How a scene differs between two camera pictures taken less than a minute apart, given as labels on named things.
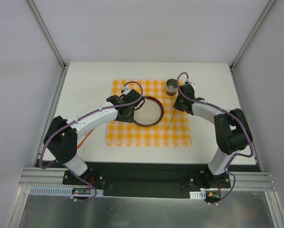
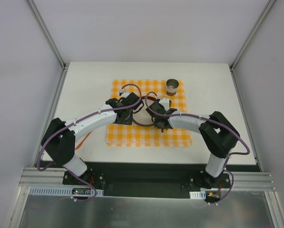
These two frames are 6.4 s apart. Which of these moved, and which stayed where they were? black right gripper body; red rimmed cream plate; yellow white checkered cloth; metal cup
Moved: black right gripper body
Stayed: yellow white checkered cloth; red rimmed cream plate; metal cup
